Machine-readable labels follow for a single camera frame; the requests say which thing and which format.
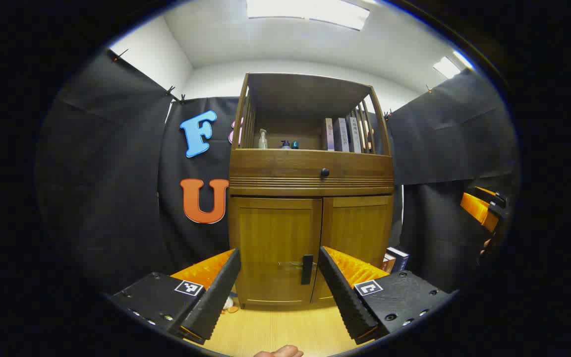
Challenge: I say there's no light grey book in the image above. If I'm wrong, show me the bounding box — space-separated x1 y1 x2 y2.
347 115 363 153

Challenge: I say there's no wooden double-door shoe cabinet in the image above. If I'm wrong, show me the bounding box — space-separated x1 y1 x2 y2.
228 72 395 312

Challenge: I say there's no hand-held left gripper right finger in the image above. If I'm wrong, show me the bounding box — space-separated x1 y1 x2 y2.
318 246 452 345

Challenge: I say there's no blue book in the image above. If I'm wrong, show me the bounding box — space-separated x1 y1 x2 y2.
387 246 410 273

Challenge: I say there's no black backdrop cloth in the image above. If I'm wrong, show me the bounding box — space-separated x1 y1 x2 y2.
38 50 519 293

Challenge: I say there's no wooden cabinet door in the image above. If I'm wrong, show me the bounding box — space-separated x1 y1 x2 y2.
229 196 323 307
311 195 394 304

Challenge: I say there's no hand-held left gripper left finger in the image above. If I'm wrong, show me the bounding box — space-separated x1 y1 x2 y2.
109 248 242 346

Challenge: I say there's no wooden cabinet drawer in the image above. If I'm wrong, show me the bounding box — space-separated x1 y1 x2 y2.
229 149 394 189

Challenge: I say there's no small ceiling light panel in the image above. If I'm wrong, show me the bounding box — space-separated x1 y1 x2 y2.
433 50 475 79

